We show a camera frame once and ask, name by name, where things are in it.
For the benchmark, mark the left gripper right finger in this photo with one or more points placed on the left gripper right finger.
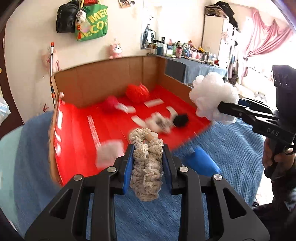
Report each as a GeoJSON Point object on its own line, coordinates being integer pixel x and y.
{"type": "Point", "coordinates": [182, 180]}

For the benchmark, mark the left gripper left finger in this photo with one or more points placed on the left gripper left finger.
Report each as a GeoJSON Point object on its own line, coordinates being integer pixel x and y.
{"type": "Point", "coordinates": [114, 180]}

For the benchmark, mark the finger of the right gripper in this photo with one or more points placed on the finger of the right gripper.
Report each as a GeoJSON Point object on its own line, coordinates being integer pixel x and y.
{"type": "Point", "coordinates": [246, 114]}
{"type": "Point", "coordinates": [255, 105]}

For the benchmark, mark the blue fabric pouch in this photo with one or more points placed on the blue fabric pouch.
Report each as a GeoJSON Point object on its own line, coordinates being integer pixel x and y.
{"type": "Point", "coordinates": [201, 162]}

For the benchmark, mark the white sachet packet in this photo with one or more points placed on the white sachet packet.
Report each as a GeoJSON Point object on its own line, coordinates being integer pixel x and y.
{"type": "Point", "coordinates": [108, 152]}

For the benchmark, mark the cream crochet scrunchie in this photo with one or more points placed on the cream crochet scrunchie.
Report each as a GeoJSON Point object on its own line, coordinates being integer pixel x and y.
{"type": "Point", "coordinates": [146, 179]}

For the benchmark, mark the white mesh bath pouf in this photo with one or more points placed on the white mesh bath pouf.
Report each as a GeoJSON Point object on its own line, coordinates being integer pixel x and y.
{"type": "Point", "coordinates": [207, 93]}

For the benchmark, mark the black yarn pompom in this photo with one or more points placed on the black yarn pompom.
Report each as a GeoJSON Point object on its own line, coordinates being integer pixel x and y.
{"type": "Point", "coordinates": [180, 120]}

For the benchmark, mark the white plush lamb toy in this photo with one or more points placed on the white plush lamb toy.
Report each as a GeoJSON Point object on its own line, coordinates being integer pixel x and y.
{"type": "Point", "coordinates": [159, 124]}

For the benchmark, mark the red knitted toy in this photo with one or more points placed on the red knitted toy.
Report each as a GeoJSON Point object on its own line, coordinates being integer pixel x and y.
{"type": "Point", "coordinates": [109, 105]}

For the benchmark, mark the red lined cardboard box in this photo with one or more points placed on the red lined cardboard box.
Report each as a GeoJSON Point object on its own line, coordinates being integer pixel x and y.
{"type": "Point", "coordinates": [79, 125]}

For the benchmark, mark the red mesh bath pouf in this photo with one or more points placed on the red mesh bath pouf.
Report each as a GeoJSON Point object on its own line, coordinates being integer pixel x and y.
{"type": "Point", "coordinates": [137, 94]}

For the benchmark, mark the person right hand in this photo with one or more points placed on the person right hand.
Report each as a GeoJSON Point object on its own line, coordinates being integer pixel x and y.
{"type": "Point", "coordinates": [277, 159]}

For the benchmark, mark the pink curtain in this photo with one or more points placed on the pink curtain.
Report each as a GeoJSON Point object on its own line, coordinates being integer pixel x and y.
{"type": "Point", "coordinates": [261, 38]}

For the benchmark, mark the blue cloth covered table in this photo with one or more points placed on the blue cloth covered table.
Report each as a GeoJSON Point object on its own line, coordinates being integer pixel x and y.
{"type": "Point", "coordinates": [186, 70]}

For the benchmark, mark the white wardrobe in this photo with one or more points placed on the white wardrobe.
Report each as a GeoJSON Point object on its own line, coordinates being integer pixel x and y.
{"type": "Point", "coordinates": [218, 38]}

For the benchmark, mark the teal pillow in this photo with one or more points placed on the teal pillow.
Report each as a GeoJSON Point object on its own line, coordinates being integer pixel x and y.
{"type": "Point", "coordinates": [9, 147]}

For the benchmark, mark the pink plush pig toy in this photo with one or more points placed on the pink plush pig toy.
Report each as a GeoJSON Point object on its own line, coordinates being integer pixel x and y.
{"type": "Point", "coordinates": [115, 51]}

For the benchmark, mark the orange capped stick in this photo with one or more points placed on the orange capped stick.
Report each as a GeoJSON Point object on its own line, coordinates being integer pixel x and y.
{"type": "Point", "coordinates": [51, 59]}

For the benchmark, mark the black backpack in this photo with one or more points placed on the black backpack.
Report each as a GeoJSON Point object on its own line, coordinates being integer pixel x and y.
{"type": "Point", "coordinates": [66, 17]}

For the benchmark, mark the green tote bag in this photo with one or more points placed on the green tote bag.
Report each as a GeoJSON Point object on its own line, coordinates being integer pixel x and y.
{"type": "Point", "coordinates": [96, 23]}

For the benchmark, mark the wall mirror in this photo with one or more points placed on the wall mirror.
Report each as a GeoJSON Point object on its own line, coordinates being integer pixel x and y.
{"type": "Point", "coordinates": [150, 27]}

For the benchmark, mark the photo collage on wall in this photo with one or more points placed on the photo collage on wall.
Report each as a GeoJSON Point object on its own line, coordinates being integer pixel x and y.
{"type": "Point", "coordinates": [126, 3]}

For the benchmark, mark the small white plush keychain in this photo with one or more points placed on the small white plush keychain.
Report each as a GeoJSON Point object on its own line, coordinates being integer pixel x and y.
{"type": "Point", "coordinates": [81, 16]}

